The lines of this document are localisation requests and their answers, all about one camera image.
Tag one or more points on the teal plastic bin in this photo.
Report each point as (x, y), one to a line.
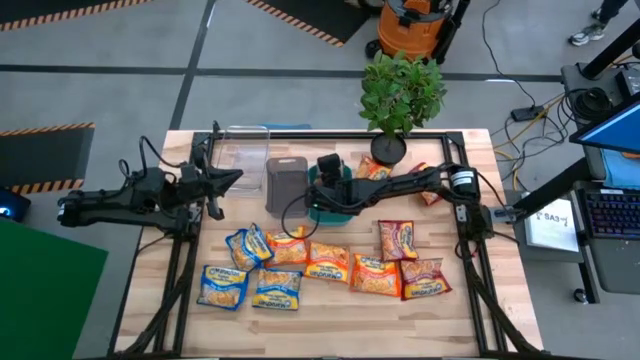
(327, 218)

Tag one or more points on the red Maruchan noodle pack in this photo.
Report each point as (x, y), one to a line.
(397, 240)
(425, 278)
(431, 198)

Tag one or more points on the orange Maruchan noodle pack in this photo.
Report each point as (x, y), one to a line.
(327, 261)
(287, 250)
(375, 275)
(372, 171)

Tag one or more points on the black aluminium table frame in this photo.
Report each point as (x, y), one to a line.
(340, 135)

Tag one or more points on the black backlit keyboard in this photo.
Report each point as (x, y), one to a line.
(612, 215)

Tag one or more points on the potted green plant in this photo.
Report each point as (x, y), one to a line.
(400, 95)

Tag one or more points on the person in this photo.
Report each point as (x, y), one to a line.
(590, 34)

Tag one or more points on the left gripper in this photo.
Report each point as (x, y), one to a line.
(197, 185)

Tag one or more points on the smoky grey plastic bin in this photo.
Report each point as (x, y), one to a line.
(286, 185)

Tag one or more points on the black power brick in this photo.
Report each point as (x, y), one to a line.
(527, 113)

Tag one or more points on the clear plastic bin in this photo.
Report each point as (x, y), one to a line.
(245, 150)

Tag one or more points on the white paper sign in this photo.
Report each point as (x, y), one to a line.
(552, 225)

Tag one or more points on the black caster wheel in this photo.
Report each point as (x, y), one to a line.
(580, 296)

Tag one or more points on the computer monitor with blue screen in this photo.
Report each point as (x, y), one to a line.
(615, 132)

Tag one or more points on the orange shop vacuum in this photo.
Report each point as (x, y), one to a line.
(405, 30)

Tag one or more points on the black device with blue light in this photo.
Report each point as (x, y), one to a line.
(12, 207)

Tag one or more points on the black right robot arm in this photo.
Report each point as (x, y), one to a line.
(400, 186)

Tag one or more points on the blue Maruchan noodle pack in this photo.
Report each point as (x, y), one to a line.
(276, 290)
(222, 287)
(247, 247)

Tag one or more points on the grey computer cart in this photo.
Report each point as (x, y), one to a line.
(620, 265)

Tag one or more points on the green floor mat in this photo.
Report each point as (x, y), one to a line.
(45, 290)

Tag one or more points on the black hazard-striped floor mat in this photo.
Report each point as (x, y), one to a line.
(30, 10)
(40, 160)
(310, 12)

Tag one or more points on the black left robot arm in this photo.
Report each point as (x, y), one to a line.
(100, 205)

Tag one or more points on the light blue cloth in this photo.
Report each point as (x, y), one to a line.
(622, 170)

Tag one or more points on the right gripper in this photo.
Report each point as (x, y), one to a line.
(331, 172)

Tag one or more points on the black diagonal pole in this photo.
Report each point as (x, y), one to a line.
(610, 50)

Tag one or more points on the blue object behind table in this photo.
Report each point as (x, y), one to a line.
(285, 126)

